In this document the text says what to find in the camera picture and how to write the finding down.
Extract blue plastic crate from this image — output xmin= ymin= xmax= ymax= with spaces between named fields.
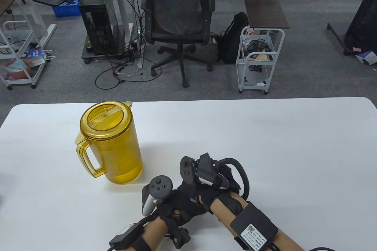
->
xmin=52 ymin=0 xmax=82 ymax=18

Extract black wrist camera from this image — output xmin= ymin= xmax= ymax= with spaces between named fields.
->
xmin=168 ymin=227 xmax=192 ymax=249

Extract person's left forearm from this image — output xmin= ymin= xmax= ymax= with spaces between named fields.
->
xmin=130 ymin=216 xmax=174 ymax=251

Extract white blue carton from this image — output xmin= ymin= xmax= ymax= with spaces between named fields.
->
xmin=355 ymin=51 xmax=377 ymax=65

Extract wooden board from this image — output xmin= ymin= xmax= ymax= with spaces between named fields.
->
xmin=247 ymin=53 xmax=274 ymax=61

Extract dark brown side table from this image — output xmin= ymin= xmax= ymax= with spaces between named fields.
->
xmin=244 ymin=0 xmax=290 ymax=29

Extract person's right hand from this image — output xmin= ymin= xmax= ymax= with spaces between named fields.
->
xmin=177 ymin=157 xmax=241 ymax=213

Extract black strapped sensor box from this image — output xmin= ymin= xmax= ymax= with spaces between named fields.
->
xmin=108 ymin=224 xmax=148 ymax=251
xmin=230 ymin=202 xmax=279 ymax=251

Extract black mesh office chair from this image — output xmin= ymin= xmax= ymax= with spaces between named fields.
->
xmin=141 ymin=0 xmax=221 ymax=88

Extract black hand controller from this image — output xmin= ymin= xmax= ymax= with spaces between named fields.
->
xmin=142 ymin=175 xmax=174 ymax=217
xmin=180 ymin=153 xmax=251 ymax=197

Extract black backpack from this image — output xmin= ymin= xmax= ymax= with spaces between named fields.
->
xmin=218 ymin=12 xmax=249 ymax=64

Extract black floor cables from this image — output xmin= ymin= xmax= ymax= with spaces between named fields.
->
xmin=95 ymin=54 xmax=162 ymax=90

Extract person's left hand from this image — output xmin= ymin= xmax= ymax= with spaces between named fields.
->
xmin=153 ymin=188 xmax=211 ymax=231

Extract person's right forearm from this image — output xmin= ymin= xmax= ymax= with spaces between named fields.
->
xmin=210 ymin=192 xmax=305 ymax=251

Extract white rolling cart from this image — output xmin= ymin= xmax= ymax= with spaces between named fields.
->
xmin=237 ymin=26 xmax=285 ymax=95

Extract black fabric stand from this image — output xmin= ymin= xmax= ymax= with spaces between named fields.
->
xmin=327 ymin=0 xmax=377 ymax=56

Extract white cart with basketball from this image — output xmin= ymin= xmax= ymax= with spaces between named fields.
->
xmin=0 ymin=21 xmax=47 ymax=90

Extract black computer tower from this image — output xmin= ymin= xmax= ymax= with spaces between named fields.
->
xmin=79 ymin=0 xmax=124 ymax=56

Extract yellow transparent kettle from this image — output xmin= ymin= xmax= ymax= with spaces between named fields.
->
xmin=75 ymin=101 xmax=143 ymax=185

